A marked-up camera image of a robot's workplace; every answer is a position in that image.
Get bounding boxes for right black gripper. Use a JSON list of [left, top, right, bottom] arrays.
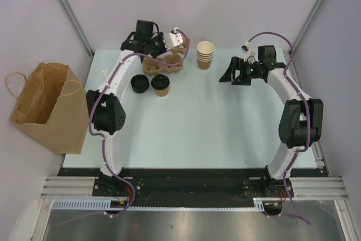
[[219, 56, 262, 86]]

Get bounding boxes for brown pulp cup carrier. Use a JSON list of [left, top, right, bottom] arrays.
[[142, 36, 190, 76]]

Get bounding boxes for black coffee cup lid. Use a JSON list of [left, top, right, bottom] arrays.
[[151, 74, 170, 90]]

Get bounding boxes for single brown paper cup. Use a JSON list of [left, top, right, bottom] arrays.
[[155, 87, 169, 97]]

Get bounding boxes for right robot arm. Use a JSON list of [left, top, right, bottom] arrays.
[[219, 42, 324, 196]]

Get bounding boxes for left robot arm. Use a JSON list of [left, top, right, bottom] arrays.
[[86, 20, 183, 196]]

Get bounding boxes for stack of paper cups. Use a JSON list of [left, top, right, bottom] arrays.
[[196, 41, 215, 70]]

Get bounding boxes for stack of black lids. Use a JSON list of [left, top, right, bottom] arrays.
[[130, 75, 149, 94]]

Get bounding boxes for brown paper bag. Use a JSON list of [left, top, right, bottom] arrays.
[[11, 63, 89, 154]]

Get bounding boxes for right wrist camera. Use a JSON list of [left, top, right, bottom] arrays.
[[241, 41, 256, 63]]

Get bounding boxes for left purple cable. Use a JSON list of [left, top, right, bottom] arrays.
[[56, 28, 190, 219]]

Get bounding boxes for purple cable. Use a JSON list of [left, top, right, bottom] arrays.
[[248, 32, 314, 225], [56, 28, 190, 219]]

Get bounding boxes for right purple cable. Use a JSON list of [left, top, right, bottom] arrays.
[[248, 32, 314, 225]]

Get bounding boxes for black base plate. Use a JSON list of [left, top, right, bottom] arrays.
[[58, 168, 329, 208]]

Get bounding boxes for aluminium frame rail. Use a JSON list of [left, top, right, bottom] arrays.
[[41, 177, 349, 200]]

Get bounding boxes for white cable duct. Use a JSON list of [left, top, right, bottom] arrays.
[[52, 199, 264, 212]]

